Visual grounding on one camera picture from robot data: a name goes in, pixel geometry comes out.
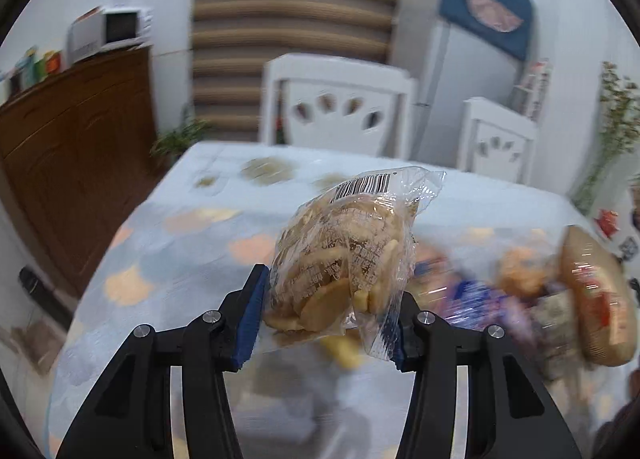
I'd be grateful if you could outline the white side rack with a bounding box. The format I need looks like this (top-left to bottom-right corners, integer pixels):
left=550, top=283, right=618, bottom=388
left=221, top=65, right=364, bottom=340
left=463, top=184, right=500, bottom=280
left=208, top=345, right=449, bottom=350
left=509, top=58, right=553, bottom=120

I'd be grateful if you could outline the white cutout chair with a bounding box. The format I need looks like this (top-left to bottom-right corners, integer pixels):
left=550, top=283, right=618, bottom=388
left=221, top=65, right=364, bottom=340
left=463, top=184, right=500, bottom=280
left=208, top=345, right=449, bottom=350
left=456, top=96, right=539, bottom=186
left=257, top=53, right=419, bottom=160

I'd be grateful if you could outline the striped brown curtain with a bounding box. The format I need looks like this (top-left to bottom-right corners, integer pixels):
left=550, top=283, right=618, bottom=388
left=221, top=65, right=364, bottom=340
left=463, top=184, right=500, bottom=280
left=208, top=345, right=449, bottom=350
left=189, top=0, right=412, bottom=144

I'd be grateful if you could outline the green potted plant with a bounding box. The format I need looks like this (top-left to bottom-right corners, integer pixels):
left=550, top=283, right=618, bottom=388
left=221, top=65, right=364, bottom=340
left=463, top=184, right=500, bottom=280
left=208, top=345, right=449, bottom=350
left=149, top=113, right=212, bottom=166

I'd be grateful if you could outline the green bottle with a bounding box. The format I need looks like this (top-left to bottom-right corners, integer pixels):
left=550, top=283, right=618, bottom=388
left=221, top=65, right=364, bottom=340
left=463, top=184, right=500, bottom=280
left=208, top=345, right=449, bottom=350
left=24, top=45, right=49, bottom=84

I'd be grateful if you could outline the blue refrigerator cover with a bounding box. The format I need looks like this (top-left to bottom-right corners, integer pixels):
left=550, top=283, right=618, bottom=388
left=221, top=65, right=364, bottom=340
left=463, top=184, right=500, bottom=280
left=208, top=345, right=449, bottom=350
left=436, top=0, right=536, bottom=63

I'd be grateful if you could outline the red ornament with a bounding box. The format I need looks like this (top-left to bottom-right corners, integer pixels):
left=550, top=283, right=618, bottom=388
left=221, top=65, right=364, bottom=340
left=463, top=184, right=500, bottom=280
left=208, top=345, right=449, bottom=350
left=594, top=209, right=622, bottom=241

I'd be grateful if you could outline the vase of dried flowers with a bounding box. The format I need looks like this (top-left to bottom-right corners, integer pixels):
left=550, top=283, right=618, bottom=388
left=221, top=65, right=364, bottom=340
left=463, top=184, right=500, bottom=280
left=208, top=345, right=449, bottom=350
left=569, top=60, right=640, bottom=216

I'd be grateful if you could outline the silver refrigerator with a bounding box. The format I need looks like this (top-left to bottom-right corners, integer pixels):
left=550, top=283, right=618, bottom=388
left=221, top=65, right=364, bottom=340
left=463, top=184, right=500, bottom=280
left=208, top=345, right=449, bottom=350
left=389, top=0, right=537, bottom=166

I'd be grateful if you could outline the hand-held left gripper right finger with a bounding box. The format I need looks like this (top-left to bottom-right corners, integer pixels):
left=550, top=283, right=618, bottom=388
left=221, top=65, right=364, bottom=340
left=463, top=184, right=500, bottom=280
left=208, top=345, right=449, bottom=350
left=390, top=290, right=583, bottom=459

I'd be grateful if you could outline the white microwave oven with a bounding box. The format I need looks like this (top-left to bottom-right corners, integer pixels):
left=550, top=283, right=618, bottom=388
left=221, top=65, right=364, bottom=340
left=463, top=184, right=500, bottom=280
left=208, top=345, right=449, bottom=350
left=66, top=5, right=154, bottom=66

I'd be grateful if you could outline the clear bag of round crackers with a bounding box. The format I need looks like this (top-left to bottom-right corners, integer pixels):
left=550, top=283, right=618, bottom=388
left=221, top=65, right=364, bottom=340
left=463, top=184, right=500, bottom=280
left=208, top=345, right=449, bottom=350
left=262, top=165, right=447, bottom=363

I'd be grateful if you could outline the brown wooden cabinet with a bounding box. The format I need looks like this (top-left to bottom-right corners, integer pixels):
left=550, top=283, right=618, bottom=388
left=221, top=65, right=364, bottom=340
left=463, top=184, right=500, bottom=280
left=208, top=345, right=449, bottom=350
left=0, top=46, right=169, bottom=301

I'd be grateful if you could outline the grey and purple snack packet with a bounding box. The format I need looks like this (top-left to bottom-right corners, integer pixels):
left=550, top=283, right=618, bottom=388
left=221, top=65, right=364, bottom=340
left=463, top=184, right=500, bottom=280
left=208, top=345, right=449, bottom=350
left=532, top=289, right=576, bottom=345

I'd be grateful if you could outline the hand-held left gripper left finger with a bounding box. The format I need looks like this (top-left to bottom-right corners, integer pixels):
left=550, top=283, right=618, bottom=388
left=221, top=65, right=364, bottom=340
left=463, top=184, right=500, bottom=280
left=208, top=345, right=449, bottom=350
left=56, top=264, right=269, bottom=459

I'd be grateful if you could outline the blue snack packet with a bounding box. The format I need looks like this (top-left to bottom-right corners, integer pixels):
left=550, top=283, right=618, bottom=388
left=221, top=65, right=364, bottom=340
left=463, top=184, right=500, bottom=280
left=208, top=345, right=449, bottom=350
left=417, top=274, right=523, bottom=342

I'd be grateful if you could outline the black floor object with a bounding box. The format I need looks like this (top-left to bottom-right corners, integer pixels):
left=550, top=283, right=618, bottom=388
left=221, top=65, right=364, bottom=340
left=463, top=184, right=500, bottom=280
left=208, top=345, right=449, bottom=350
left=19, top=265, right=77, bottom=331

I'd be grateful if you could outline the orange toast slice bag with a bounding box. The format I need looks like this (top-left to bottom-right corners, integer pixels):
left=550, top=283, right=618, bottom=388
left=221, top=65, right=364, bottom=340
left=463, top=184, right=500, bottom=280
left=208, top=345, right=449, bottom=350
left=559, top=225, right=637, bottom=368

